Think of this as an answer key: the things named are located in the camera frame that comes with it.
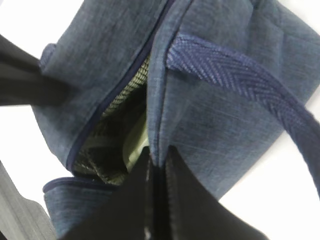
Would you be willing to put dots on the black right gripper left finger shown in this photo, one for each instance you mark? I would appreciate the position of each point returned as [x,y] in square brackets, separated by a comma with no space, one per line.
[128,214]

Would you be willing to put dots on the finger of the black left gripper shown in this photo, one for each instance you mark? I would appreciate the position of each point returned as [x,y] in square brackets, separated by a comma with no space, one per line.
[22,81]

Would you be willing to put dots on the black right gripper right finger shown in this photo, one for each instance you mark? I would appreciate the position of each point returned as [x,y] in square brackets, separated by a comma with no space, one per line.
[195,214]

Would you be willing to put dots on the green lid glass container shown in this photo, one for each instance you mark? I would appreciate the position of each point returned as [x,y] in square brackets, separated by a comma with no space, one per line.
[134,143]

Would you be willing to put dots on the dark navy fabric bag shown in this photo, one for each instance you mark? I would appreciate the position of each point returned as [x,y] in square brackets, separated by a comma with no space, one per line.
[217,79]

